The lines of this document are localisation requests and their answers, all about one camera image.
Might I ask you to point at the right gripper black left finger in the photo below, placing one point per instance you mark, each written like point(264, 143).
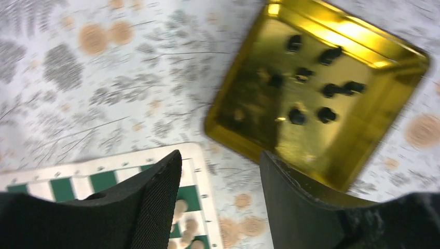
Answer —
point(136, 213)

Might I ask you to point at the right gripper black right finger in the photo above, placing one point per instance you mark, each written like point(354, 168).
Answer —
point(303, 213)

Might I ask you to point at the gold tin with chess pieces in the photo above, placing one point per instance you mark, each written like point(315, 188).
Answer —
point(316, 86)

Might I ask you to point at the green white chess board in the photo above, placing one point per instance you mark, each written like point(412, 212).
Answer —
point(79, 180)

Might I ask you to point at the floral table mat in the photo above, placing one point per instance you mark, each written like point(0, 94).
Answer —
point(87, 79)

